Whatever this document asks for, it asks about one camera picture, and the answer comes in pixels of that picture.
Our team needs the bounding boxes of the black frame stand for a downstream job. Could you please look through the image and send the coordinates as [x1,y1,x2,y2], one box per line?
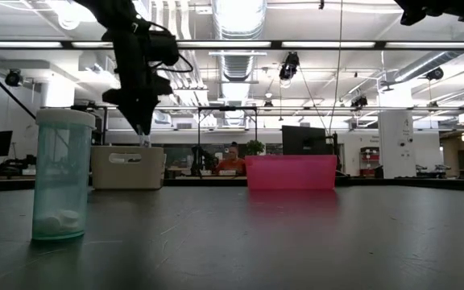
[197,106,259,178]

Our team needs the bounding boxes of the red shelf unit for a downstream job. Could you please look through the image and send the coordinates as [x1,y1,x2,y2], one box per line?
[359,146,380,177]

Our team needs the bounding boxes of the pink plastic bin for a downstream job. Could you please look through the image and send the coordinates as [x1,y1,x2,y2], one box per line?
[244,155,338,191]

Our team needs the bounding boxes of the black aluminium rig frame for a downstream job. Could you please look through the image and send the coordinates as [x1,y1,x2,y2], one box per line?
[0,39,464,193]

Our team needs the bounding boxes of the black hanging camera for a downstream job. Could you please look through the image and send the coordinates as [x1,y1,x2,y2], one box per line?
[279,51,300,81]

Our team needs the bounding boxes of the teal pill bottle white pills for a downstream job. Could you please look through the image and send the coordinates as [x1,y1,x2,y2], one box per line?
[31,108,97,242]

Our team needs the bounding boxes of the green potted plant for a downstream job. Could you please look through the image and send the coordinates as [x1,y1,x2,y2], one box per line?
[245,139,266,157]

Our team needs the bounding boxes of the silver ventilation duct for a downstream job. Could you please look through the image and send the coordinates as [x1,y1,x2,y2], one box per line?
[210,0,268,81]

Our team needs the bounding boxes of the black spotlight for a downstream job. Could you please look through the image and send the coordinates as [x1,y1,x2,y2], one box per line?
[4,68,24,88]
[425,66,445,81]

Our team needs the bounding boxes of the person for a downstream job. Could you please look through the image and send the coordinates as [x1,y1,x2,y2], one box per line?
[214,141,247,176]

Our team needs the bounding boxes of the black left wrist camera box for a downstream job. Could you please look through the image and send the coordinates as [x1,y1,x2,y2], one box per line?
[147,31,180,68]

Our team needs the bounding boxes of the white plastic bin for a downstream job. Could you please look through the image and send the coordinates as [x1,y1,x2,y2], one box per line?
[90,145,166,191]

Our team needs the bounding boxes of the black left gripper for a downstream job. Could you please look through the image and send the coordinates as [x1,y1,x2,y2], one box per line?
[102,30,173,136]

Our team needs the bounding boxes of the white column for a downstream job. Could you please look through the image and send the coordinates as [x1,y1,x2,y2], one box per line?
[378,110,416,180]

